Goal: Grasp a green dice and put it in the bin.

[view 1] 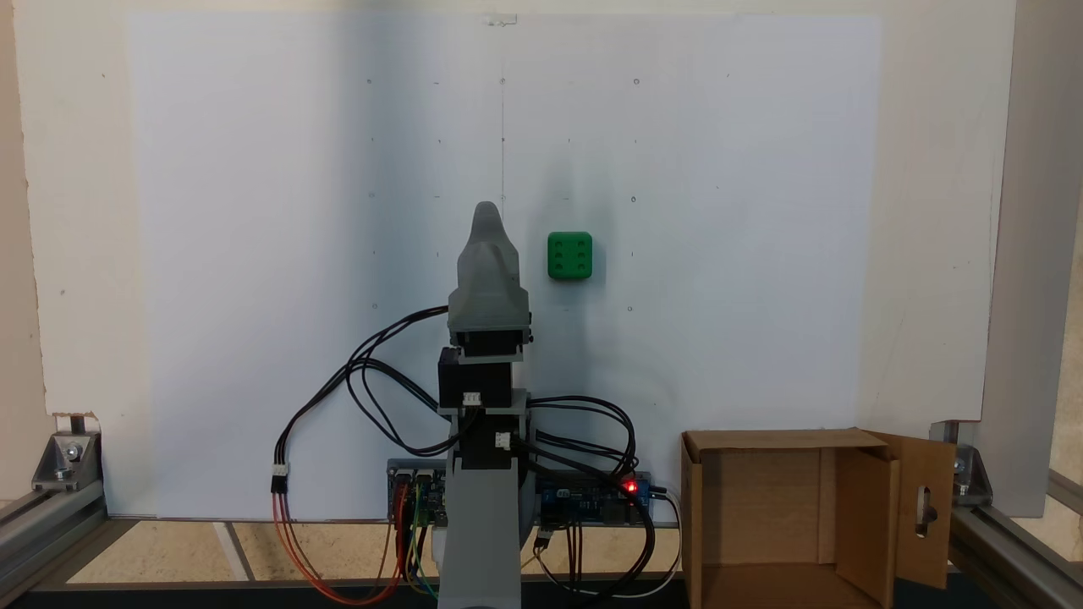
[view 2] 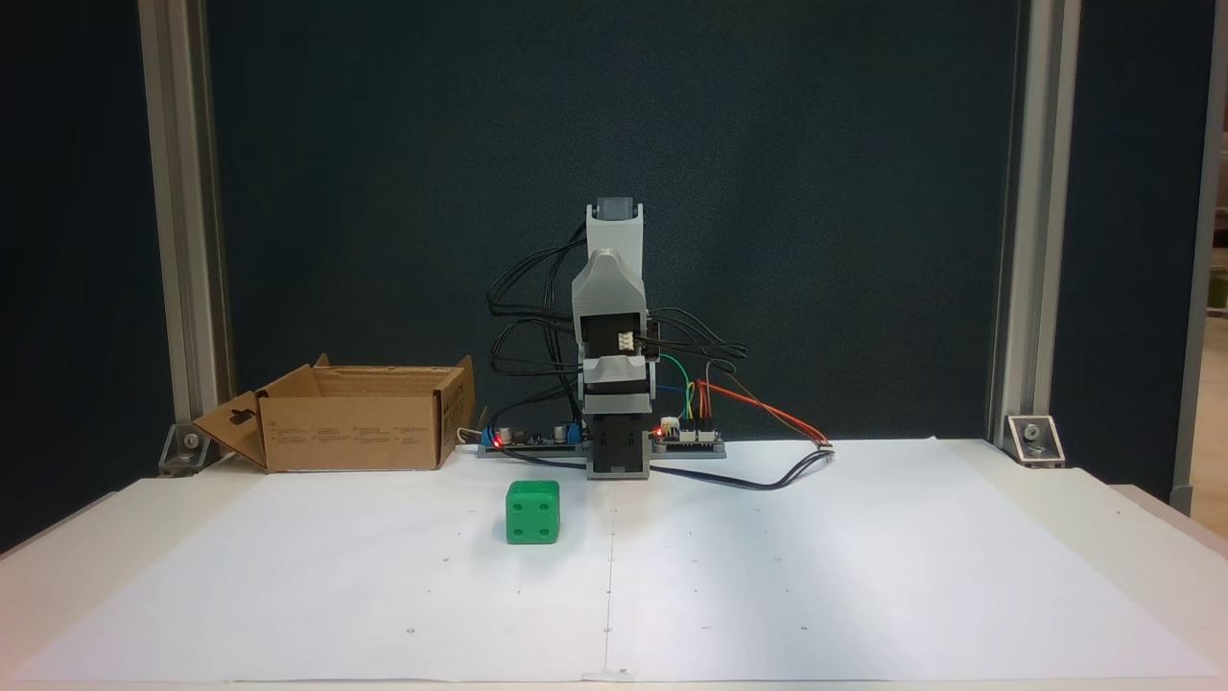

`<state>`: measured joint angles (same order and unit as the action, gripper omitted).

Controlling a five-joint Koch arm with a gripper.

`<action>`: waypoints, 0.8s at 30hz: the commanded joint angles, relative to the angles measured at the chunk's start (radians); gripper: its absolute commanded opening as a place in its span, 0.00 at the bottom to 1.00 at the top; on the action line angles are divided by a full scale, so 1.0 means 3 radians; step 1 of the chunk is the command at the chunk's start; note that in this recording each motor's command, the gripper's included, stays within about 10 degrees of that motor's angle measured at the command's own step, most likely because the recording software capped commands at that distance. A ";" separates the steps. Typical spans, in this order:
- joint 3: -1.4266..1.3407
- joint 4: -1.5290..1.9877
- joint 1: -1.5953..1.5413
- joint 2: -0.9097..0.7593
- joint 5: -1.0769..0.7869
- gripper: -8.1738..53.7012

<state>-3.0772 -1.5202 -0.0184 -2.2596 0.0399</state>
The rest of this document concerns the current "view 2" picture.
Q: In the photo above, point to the blue circuit board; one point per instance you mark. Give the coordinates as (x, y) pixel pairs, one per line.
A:
(523, 441)

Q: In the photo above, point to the brown cardboard box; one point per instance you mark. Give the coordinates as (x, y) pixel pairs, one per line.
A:
(355, 432)

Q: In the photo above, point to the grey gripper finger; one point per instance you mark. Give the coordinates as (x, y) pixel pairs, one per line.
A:
(611, 288)

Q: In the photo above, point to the green die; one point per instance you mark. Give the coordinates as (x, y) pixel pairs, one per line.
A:
(532, 513)

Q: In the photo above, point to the metal corner bracket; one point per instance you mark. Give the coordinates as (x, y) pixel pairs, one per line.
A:
(192, 446)
(1034, 441)

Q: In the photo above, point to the grey outer frame post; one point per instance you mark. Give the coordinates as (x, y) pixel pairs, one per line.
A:
(1199, 288)

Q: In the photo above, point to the aluminium frame post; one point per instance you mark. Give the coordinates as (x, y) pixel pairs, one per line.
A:
(182, 192)
(1036, 192)

